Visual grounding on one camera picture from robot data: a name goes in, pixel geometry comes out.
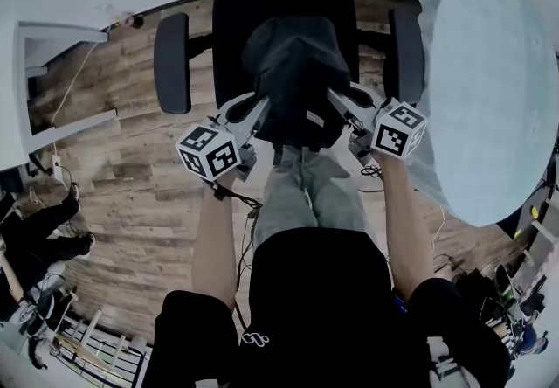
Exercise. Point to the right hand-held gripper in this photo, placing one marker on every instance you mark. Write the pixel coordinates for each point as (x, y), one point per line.
(399, 129)

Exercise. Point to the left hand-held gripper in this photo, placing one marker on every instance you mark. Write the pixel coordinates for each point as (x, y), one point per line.
(209, 151)

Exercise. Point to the black bag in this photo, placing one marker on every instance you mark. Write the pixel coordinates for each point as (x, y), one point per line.
(297, 71)

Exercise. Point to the black office chair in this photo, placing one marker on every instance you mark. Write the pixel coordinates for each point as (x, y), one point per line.
(279, 2)

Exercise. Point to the person's left forearm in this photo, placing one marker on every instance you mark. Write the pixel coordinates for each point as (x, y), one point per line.
(216, 242)

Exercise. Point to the person's right forearm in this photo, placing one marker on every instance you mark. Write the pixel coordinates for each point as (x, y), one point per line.
(404, 224)

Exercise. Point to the person's legs in grey jeans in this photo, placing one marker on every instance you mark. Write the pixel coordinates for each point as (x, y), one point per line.
(305, 198)

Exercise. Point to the large pale blue round cushion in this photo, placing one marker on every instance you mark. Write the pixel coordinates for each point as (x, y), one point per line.
(493, 93)

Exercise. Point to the person's black shirt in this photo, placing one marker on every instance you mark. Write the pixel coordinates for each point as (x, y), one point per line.
(323, 312)

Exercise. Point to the white power strip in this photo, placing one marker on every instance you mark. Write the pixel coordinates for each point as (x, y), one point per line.
(57, 164)

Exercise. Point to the pile of dark equipment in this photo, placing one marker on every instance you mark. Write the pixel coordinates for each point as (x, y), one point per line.
(502, 299)

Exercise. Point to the white slatted rack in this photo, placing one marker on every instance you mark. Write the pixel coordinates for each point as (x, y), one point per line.
(98, 349)

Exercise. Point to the white table frame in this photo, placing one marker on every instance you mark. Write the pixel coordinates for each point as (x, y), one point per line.
(19, 85)

